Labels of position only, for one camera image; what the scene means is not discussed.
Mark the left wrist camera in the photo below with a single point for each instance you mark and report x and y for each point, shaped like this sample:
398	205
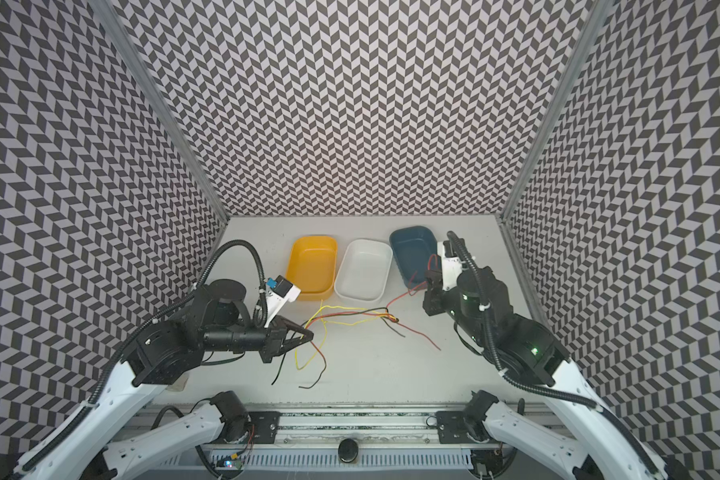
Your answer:
279	292

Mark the black round knob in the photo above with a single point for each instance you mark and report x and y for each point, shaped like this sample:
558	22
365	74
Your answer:
348	451

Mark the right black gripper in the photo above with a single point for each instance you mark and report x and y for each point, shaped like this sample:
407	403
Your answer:
432	294

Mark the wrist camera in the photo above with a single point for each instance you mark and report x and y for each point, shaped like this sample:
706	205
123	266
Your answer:
279	292
451	265

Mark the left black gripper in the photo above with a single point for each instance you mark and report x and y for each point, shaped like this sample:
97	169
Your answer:
275	336

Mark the yellow plastic tray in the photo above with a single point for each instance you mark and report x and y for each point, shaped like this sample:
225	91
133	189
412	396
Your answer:
312	267

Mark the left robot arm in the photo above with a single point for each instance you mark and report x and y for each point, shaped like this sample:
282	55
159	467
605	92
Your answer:
211	318

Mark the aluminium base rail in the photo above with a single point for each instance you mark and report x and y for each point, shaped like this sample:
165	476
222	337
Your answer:
389	437

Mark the dark teal plastic tray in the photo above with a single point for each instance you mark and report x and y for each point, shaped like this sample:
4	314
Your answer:
412	248

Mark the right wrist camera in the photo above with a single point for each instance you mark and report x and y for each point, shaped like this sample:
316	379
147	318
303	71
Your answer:
451	265

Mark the white plastic tray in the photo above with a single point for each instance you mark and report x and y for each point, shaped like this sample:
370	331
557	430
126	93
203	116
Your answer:
364	271

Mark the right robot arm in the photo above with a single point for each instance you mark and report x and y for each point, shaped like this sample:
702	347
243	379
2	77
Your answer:
529	357

